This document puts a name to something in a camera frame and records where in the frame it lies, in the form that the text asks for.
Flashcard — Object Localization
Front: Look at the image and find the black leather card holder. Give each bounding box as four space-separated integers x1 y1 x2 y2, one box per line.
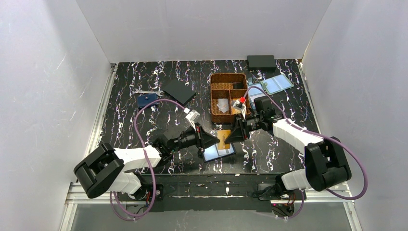
202 144 236 162

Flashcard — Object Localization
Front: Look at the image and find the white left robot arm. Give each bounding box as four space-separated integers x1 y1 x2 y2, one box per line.
73 123 220 199

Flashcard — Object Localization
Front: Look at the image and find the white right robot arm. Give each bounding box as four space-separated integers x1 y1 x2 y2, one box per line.
224 96 352 195

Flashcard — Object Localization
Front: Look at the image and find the gold striped credit card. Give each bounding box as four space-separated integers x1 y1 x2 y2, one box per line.
217 129 230 150

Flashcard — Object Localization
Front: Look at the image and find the light blue card sleeve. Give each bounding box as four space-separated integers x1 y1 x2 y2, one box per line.
248 81 271 109

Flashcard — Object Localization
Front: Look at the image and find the silver card in basket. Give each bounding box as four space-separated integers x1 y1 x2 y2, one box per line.
216 98 230 113

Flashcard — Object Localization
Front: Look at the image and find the light green card sleeve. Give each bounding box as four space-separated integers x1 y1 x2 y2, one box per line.
260 74 293 95

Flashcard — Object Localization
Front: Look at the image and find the brown woven divided basket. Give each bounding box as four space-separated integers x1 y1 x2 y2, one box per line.
210 73 248 123

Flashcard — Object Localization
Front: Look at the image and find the silver metal wrench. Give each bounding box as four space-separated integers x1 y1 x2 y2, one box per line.
132 89 164 96

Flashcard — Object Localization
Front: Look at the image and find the navy blue small wallet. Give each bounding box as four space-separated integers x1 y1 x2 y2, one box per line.
137 93 158 109

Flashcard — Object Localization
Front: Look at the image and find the black flat square pad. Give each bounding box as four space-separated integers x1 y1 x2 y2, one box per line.
163 79 196 106

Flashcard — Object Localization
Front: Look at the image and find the black rectangular box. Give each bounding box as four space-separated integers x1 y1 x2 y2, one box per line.
247 55 277 70

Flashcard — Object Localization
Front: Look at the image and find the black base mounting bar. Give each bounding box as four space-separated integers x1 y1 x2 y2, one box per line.
116 173 306 213

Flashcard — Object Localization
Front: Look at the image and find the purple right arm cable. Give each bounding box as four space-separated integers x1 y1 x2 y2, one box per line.
242 85 369 220

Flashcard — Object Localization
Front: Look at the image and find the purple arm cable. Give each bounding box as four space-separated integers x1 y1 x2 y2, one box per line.
242 85 369 220
110 99 192 222

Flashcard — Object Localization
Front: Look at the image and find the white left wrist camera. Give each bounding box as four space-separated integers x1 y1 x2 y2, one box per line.
183 107 200 130

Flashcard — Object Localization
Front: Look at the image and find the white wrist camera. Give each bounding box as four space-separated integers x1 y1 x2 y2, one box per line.
231 97 247 119
183 107 200 130

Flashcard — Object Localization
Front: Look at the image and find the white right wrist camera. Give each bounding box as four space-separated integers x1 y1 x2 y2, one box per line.
231 97 247 119

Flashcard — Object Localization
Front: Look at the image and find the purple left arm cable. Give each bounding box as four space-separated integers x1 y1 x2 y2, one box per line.
110 99 192 222

